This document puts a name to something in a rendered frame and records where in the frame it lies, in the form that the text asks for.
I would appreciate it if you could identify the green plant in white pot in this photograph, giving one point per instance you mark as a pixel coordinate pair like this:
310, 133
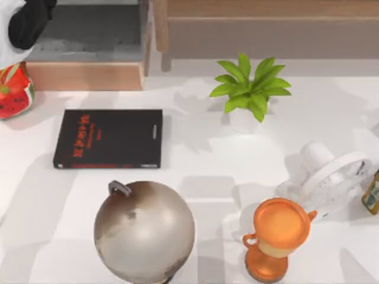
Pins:
248, 88

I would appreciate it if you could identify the black book red lettering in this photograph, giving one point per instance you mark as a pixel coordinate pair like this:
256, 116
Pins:
109, 139

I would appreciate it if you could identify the grey brown globe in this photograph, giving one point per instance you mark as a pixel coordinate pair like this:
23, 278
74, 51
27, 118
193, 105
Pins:
145, 233

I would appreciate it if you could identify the orange trophy cup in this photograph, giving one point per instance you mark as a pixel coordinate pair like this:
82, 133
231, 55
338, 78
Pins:
278, 225

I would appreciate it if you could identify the pale wooden drawer front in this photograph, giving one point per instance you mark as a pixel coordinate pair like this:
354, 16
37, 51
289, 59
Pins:
86, 76

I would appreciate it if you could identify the wooden cupboard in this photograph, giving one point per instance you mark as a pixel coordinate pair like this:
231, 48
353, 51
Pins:
266, 35

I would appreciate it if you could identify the white desk fan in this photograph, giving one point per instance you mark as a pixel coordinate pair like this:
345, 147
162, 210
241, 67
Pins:
328, 174

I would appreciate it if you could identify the red watermelon print carton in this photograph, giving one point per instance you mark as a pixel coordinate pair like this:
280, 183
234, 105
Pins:
14, 94

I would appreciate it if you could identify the yellow green bottle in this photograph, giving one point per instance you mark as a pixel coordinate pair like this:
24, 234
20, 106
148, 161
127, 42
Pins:
372, 195

